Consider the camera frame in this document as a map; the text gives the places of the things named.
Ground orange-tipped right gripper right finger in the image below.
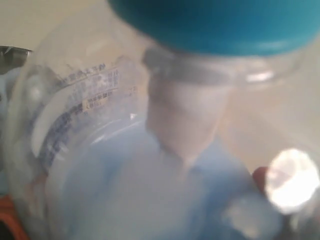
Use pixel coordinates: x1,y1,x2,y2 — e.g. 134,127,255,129
252,166,268,194

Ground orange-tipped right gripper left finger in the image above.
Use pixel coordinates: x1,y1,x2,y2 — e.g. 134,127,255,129
0,196,30,240

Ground clear pump bottle blue lotion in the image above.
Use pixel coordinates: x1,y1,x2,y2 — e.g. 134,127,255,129
3,0,320,240

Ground round steel plate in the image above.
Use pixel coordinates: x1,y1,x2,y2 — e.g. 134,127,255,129
0,45,32,75

